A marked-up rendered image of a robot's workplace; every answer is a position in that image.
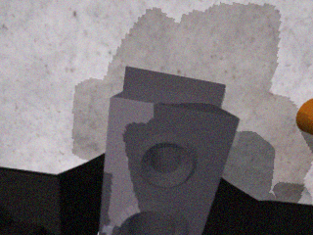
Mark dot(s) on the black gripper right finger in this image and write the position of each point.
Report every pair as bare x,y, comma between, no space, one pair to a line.
234,212

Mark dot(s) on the grey square slab with small pin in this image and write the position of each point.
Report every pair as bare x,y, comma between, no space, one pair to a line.
210,91

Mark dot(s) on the orange cylinder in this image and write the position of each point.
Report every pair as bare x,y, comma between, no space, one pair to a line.
304,117

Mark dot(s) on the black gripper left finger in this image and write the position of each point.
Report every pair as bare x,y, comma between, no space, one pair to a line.
66,203

